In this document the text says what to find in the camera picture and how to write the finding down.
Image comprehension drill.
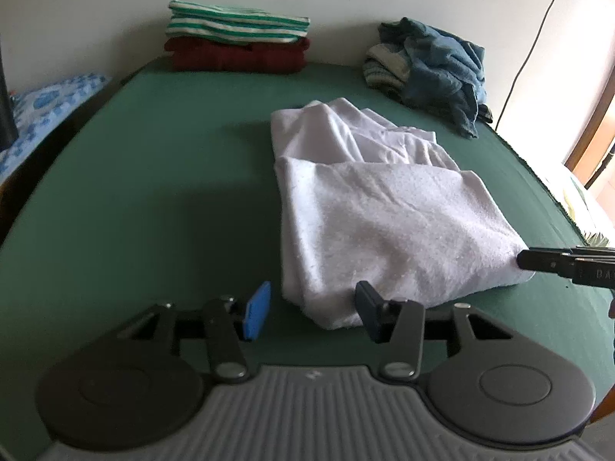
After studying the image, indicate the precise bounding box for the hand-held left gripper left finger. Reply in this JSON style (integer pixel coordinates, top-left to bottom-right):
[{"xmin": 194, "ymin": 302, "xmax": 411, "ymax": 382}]
[{"xmin": 118, "ymin": 281, "xmax": 272, "ymax": 382}]

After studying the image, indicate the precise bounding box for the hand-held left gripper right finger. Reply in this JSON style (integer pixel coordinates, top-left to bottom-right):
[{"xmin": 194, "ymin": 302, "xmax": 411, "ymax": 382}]
[{"xmin": 354, "ymin": 281, "xmax": 517, "ymax": 381}]

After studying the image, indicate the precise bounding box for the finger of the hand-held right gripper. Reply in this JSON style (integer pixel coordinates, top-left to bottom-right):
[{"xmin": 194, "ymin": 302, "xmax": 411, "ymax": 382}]
[{"xmin": 516, "ymin": 247, "xmax": 615, "ymax": 277}]

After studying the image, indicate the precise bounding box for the white t-shirt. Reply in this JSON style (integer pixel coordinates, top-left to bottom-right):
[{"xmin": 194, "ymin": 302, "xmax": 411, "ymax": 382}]
[{"xmin": 270, "ymin": 97, "xmax": 536, "ymax": 330}]

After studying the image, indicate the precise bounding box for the pale green bed sheet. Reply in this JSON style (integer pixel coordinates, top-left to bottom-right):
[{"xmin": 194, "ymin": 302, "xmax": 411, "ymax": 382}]
[{"xmin": 557, "ymin": 163, "xmax": 615, "ymax": 245}]

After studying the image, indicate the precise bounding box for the blue crumpled garment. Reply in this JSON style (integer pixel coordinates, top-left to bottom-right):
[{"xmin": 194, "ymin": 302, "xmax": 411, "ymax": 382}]
[{"xmin": 379, "ymin": 18, "xmax": 486, "ymax": 140}]

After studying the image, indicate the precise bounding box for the pale striped knit garment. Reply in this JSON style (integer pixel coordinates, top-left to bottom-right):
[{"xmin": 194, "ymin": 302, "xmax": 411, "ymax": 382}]
[{"xmin": 362, "ymin": 43, "xmax": 412, "ymax": 93}]

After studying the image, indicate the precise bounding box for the dark red folded garment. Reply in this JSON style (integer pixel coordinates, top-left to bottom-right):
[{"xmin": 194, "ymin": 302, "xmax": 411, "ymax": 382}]
[{"xmin": 163, "ymin": 38, "xmax": 311, "ymax": 74}]

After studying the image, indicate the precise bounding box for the green striped folded shirt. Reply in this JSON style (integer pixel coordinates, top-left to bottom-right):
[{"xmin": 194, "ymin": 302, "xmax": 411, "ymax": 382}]
[{"xmin": 166, "ymin": 0, "xmax": 311, "ymax": 47}]

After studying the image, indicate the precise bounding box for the blue patterned cloth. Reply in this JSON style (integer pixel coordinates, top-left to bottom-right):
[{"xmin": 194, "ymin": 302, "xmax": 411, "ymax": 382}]
[{"xmin": 0, "ymin": 73, "xmax": 109, "ymax": 183}]

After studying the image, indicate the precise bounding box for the wooden door frame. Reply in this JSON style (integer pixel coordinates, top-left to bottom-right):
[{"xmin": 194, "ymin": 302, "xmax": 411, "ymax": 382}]
[{"xmin": 564, "ymin": 67, "xmax": 615, "ymax": 188}]

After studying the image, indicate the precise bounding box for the thin wall cable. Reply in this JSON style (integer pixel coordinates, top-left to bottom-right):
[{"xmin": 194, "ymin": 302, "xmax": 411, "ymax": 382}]
[{"xmin": 495, "ymin": 0, "xmax": 570, "ymax": 130}]

